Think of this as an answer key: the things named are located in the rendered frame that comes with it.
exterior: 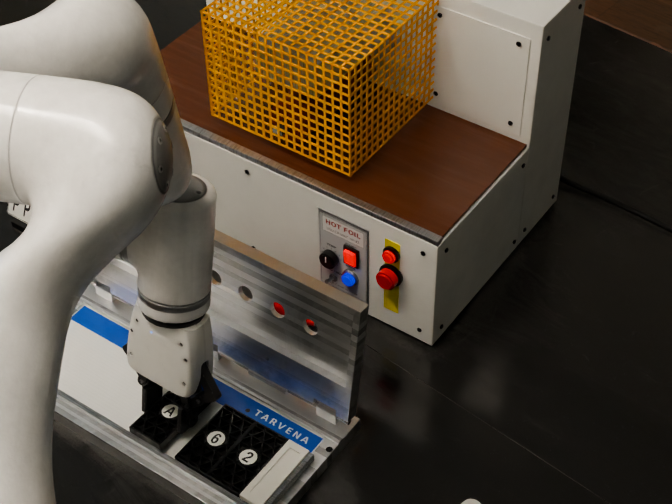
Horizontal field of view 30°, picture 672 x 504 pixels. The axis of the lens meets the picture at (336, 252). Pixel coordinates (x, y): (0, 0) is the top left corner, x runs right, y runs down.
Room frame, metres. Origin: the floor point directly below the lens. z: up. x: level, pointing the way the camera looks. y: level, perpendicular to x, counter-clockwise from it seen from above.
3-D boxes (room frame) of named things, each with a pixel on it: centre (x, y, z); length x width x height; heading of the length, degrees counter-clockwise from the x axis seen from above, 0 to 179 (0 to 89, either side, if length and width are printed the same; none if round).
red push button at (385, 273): (1.13, -0.07, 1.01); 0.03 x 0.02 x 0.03; 54
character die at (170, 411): (0.97, 0.21, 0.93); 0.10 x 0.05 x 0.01; 144
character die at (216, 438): (0.93, 0.15, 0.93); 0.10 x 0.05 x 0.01; 144
